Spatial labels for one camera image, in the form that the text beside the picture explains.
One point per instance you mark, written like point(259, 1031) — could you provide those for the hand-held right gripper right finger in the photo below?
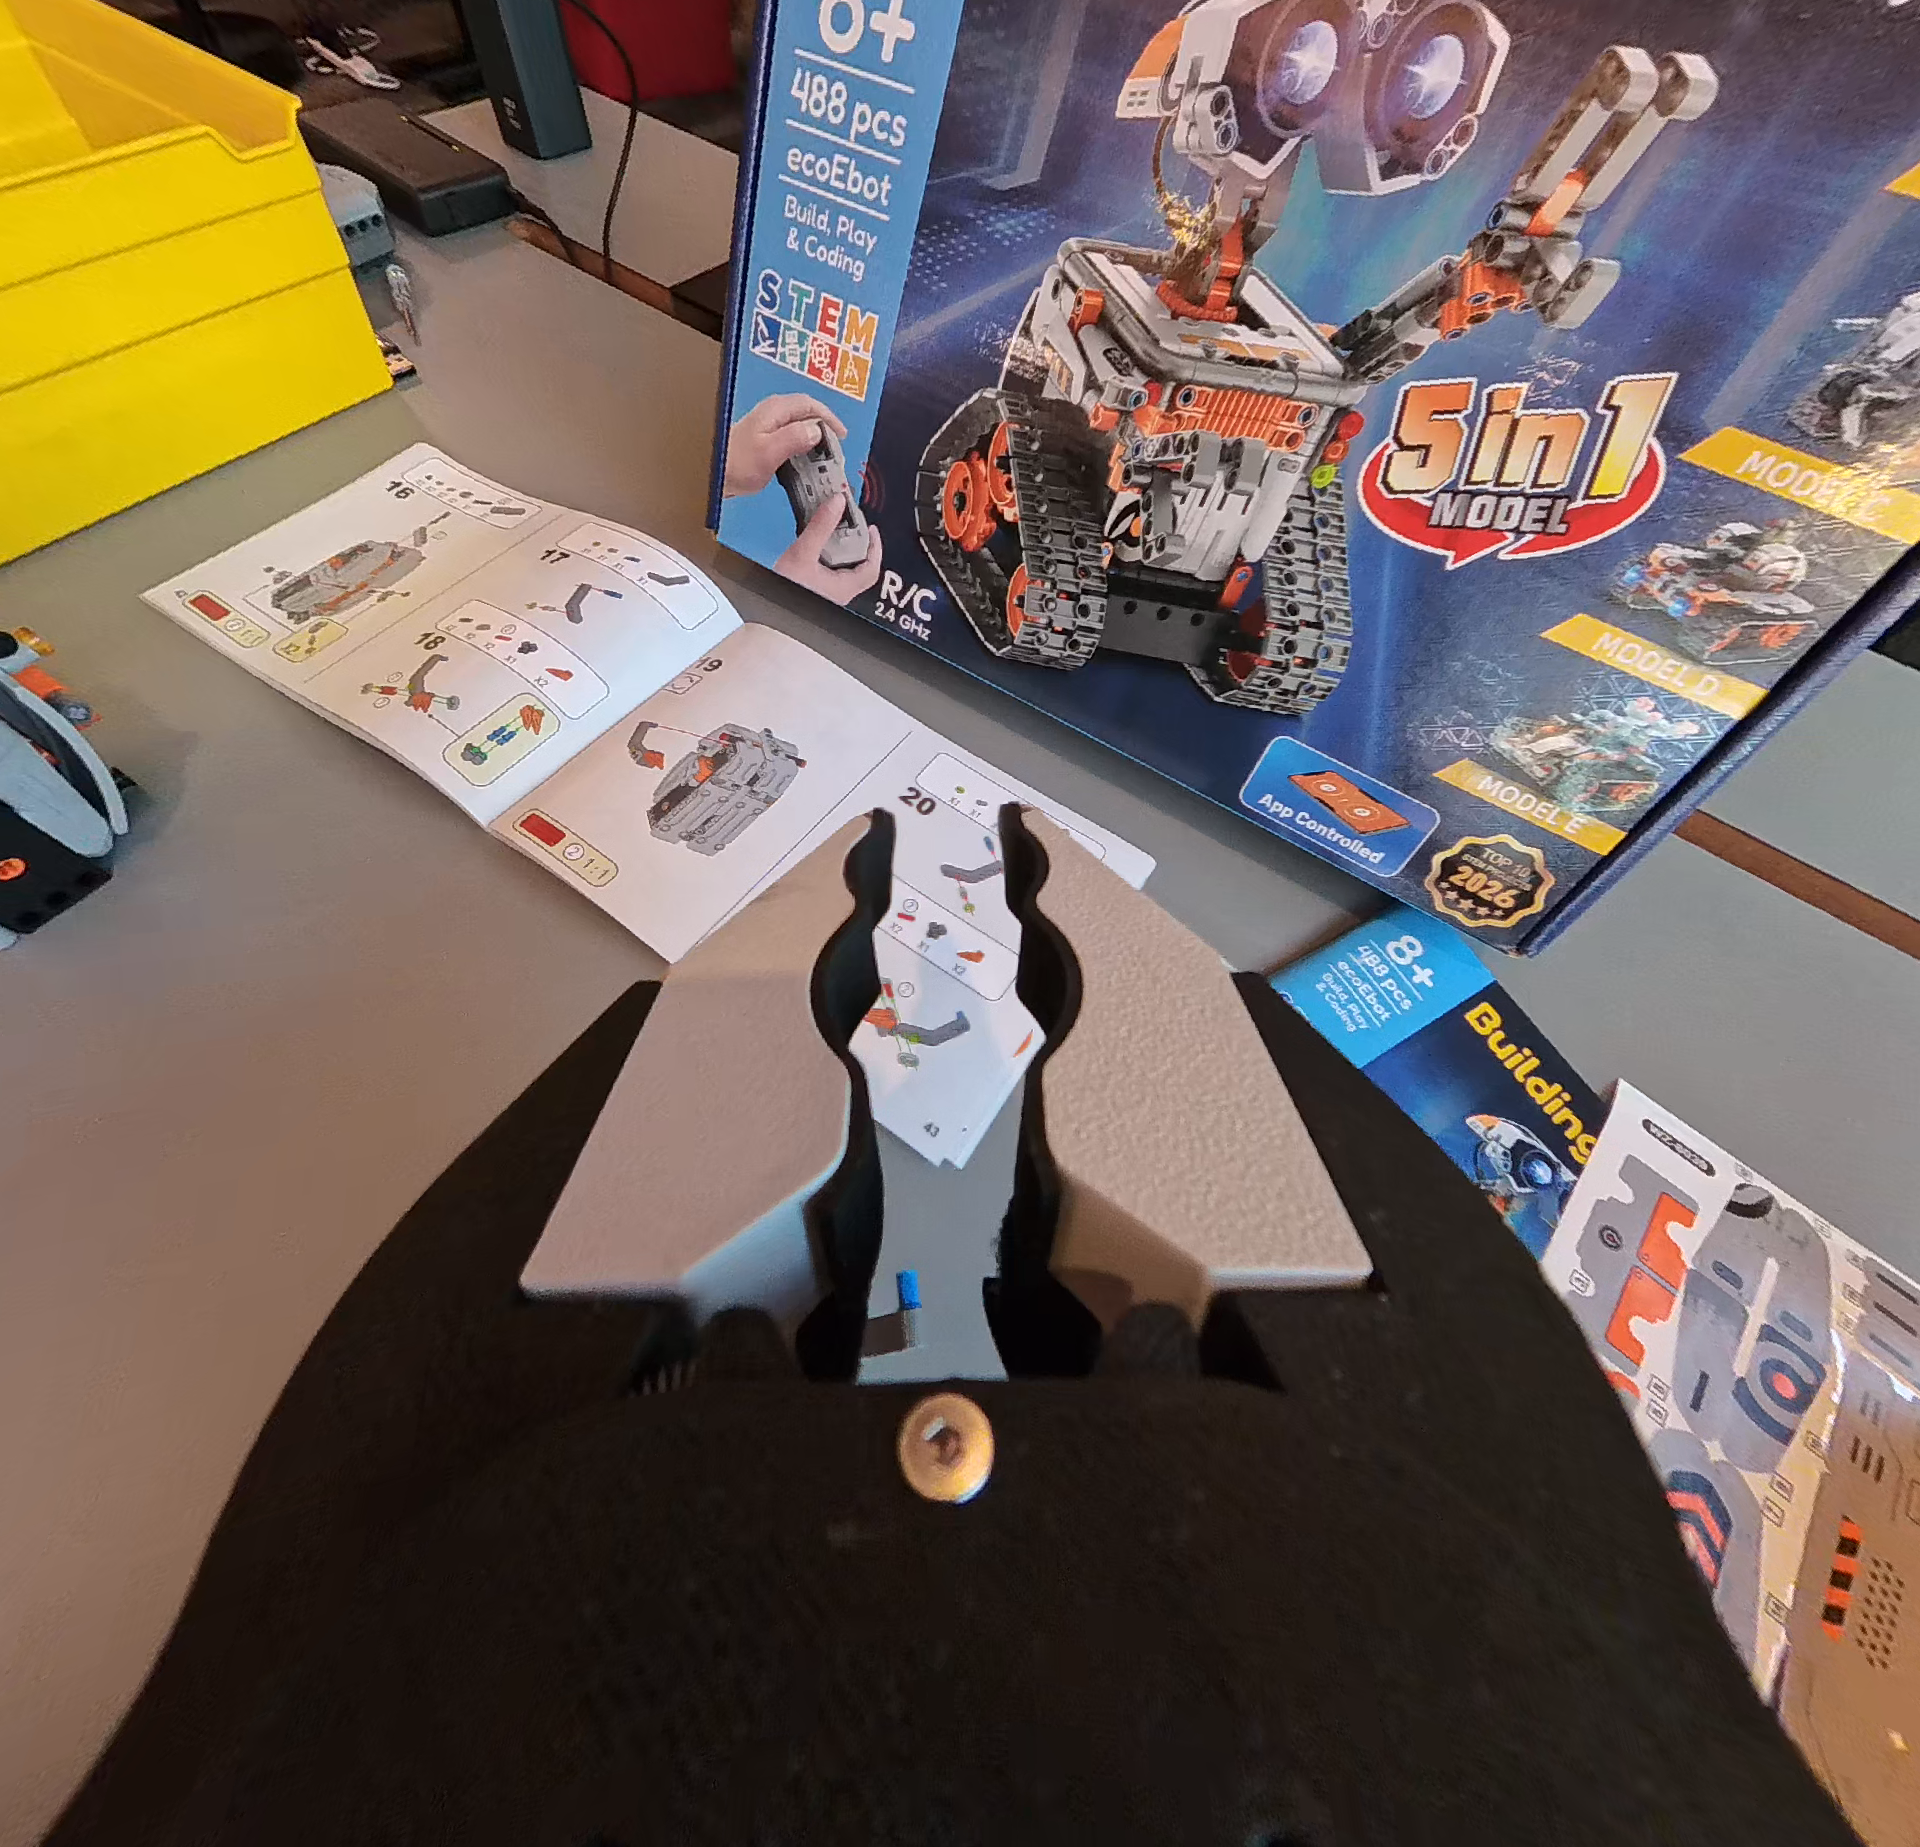
point(1187, 1129)

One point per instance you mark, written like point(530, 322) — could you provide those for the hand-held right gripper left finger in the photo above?
point(704, 1129)

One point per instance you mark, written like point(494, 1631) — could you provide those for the dark grey angled building beam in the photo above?
point(888, 1331)

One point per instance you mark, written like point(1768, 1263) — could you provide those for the yellow plastic bin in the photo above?
point(147, 303)

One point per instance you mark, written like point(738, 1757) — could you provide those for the small blue booklet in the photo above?
point(1411, 1011)

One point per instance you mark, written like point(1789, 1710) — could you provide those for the open instruction booklet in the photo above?
point(675, 736)

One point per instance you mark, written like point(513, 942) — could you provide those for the blue robot kit box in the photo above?
point(1197, 601)

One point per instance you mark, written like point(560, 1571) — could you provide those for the sticker sheet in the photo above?
point(1769, 1354)

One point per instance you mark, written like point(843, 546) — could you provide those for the grey toy robot model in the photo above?
point(54, 799)

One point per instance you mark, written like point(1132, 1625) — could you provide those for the grey studded toy plate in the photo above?
point(358, 220)

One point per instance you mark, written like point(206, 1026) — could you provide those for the dark grey case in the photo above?
point(404, 174)

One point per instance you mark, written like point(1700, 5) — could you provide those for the dark teal computer tower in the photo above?
point(527, 47)

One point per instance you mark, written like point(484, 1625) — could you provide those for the red bag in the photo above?
point(644, 0)

